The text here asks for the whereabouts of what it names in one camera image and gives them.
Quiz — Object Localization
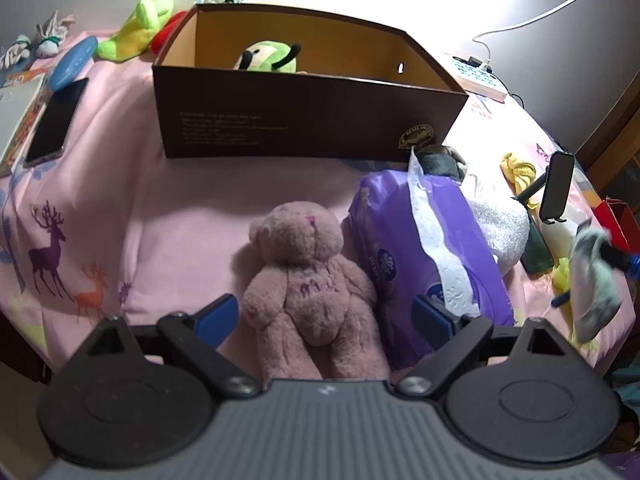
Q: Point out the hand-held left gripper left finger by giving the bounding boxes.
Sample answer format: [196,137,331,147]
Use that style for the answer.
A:
[82,294,262,401]

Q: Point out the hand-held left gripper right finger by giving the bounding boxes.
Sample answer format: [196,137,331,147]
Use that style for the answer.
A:
[397,295,583,400]

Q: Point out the pink teddy bear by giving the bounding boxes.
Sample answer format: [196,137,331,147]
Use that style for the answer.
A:
[231,201,392,386]

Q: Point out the white bubble wrap bundle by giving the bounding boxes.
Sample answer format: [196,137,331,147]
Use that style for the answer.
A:
[462,172,531,276]

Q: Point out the brown cardboard box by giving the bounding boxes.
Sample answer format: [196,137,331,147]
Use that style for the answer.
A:
[151,2,470,163]

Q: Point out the small yellow cloth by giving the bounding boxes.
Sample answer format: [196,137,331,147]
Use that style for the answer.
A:
[551,257,574,292]

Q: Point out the red box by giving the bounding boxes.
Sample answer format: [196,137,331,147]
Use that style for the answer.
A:
[592,199,640,256]

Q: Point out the cream cloth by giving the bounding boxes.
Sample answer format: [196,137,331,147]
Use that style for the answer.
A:
[542,205,593,256]

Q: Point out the white tissue sheet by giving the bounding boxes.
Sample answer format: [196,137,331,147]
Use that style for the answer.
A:
[407,147,482,318]

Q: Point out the purple tissue pack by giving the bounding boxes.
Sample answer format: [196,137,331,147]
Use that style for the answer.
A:
[347,170,516,371]

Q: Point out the black and green phone stand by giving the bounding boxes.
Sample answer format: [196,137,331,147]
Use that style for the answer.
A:
[512,151,576,277]

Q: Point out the grey and beige sock bundle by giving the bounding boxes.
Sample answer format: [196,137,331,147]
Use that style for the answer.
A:
[417,144,468,181]

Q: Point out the white power strip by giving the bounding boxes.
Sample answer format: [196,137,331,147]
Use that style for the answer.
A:
[442,52,508,103]

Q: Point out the black smartphone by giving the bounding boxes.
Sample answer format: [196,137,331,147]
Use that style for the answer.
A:
[24,77,90,168]

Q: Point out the green plush toy black antennae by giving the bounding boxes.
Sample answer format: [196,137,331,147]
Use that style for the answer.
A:
[232,41,302,75]

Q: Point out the grey notebook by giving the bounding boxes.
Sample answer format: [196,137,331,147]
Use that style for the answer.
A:
[0,76,45,161]

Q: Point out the red plush toy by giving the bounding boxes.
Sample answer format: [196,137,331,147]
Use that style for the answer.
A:
[150,10,188,56]

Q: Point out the blue disc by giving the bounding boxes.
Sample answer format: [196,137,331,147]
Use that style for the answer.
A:
[48,36,99,92]

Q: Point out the green and yellow plush toy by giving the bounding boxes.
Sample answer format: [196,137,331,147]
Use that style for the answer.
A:
[96,0,174,63]

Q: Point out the rolled white socks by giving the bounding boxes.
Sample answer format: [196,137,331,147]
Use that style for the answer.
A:
[35,10,76,56]
[0,35,32,68]

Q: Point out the wooden bed frame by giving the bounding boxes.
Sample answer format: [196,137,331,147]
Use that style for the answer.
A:
[575,67,640,196]

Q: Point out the white cable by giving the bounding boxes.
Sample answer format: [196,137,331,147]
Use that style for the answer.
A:
[472,0,616,68]

